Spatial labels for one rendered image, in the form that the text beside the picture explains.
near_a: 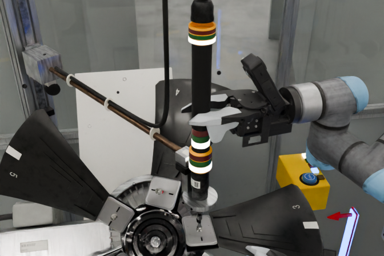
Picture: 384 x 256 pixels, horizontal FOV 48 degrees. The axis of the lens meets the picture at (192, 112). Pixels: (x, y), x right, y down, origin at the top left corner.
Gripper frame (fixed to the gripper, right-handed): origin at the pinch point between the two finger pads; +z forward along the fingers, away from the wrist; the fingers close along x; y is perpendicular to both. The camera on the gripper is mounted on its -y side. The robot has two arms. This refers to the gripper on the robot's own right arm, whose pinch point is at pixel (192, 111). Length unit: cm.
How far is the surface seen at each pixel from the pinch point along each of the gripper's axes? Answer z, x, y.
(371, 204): -107, 53, 100
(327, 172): -82, 58, 78
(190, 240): 1.0, -2.5, 28.7
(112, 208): 14.9, 6.2, 23.7
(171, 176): 2.0, 7.1, 19.3
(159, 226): 7.1, -1.8, 23.5
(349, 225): -35.7, -6.2, 32.8
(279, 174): -39, 28, 45
